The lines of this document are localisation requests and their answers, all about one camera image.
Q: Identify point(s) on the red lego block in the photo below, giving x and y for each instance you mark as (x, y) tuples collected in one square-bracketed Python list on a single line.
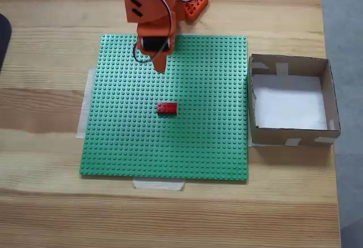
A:
[(167, 109)]

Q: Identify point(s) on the green lego baseplate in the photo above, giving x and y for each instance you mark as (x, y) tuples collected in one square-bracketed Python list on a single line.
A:
[(170, 146)]

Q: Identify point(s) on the open cardboard box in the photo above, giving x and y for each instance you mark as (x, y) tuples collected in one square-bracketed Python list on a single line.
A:
[(330, 94)]

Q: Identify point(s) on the masking tape strip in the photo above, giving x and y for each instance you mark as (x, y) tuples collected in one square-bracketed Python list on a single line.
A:
[(85, 111), (158, 185)]

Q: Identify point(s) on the pale tape patch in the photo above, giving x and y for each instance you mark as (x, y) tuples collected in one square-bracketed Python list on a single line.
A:
[(293, 142), (282, 69), (324, 140), (259, 67)]

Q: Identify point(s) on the white paper sheet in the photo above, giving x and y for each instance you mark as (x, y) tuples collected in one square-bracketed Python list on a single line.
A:
[(289, 103)]

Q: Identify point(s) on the dark rounded object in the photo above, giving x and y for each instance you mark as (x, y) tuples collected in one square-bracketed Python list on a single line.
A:
[(4, 41)]

